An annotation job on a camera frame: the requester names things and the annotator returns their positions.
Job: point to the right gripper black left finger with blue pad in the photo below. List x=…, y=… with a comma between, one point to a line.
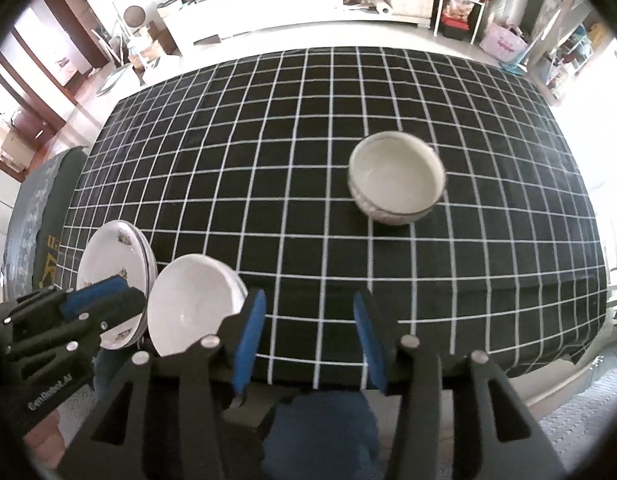
x=162, y=418

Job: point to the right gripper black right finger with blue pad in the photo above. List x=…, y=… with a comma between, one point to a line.
x=495, y=436

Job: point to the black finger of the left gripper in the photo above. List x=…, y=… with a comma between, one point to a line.
x=52, y=306

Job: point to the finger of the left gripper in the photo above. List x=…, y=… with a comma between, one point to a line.
x=50, y=366

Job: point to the white plate floral print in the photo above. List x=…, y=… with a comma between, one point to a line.
x=119, y=249

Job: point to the plain white bowl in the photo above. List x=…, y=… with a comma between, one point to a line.
x=189, y=300

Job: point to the patterned bowl dark rim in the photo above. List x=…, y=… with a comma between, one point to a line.
x=395, y=178

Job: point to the dark green cushioned chair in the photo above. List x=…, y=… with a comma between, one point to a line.
x=33, y=238

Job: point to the black white checkered tablecloth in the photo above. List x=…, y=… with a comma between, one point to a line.
x=245, y=161

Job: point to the white standing fan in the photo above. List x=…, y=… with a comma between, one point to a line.
x=130, y=18

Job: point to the white tv cabinet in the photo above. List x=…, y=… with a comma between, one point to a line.
x=190, y=23

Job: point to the pink bag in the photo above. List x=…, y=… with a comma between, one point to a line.
x=502, y=44

